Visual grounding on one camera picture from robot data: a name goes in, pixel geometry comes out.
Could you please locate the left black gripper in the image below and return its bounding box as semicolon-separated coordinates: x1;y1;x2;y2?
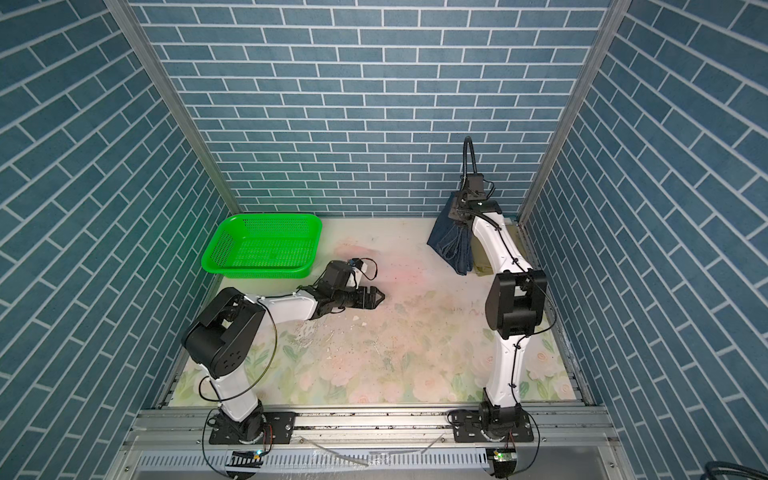
331;284;386;308

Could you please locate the dark navy skirt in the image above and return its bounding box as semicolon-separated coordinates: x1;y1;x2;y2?
427;192;474;276

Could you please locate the olive khaki skirt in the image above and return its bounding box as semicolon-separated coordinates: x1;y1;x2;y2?
474;261;494;276

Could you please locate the green plastic basket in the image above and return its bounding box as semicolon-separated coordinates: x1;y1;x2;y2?
201;213;323;279

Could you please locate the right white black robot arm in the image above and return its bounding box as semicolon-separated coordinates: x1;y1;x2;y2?
449;199;547;442

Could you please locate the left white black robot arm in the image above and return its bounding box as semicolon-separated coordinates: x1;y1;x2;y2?
180;286;386;444

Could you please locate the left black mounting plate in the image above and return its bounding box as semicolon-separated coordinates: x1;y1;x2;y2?
206;410;296;446

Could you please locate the black mounting plate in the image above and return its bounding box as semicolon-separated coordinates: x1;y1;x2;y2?
446;407;535;443
206;410;296;446

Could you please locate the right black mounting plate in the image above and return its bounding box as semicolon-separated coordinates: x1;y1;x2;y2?
446;407;535;443

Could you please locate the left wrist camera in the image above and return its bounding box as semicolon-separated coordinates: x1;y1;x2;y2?
319;258;368;290

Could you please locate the white slotted cable duct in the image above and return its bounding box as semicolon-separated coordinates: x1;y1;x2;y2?
136;448;489;473

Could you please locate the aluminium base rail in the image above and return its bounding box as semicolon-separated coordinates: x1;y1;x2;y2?
122;404;619;457

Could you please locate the right aluminium corner post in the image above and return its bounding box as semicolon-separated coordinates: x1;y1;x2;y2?
517;0;631;226

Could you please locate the aluminium corner post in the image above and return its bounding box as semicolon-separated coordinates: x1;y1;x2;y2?
104;0;242;214
517;0;631;226

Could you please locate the left aluminium corner post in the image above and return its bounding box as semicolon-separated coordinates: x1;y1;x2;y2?
104;0;242;214

